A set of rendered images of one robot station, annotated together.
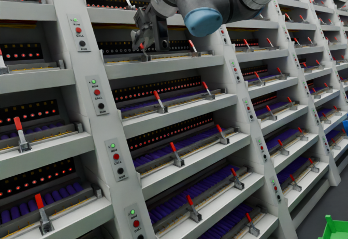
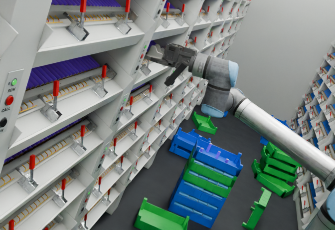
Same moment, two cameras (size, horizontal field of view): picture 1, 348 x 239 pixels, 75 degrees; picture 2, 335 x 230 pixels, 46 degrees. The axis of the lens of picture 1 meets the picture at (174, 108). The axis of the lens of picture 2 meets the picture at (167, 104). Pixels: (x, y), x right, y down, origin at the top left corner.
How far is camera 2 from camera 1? 1.24 m
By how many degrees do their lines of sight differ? 48
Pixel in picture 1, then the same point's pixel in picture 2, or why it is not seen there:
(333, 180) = (149, 163)
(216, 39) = not seen: hidden behind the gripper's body
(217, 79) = not seen: hidden behind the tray
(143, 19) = (175, 59)
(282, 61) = not seen: hidden behind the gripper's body
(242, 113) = (151, 114)
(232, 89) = (159, 93)
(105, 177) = (92, 170)
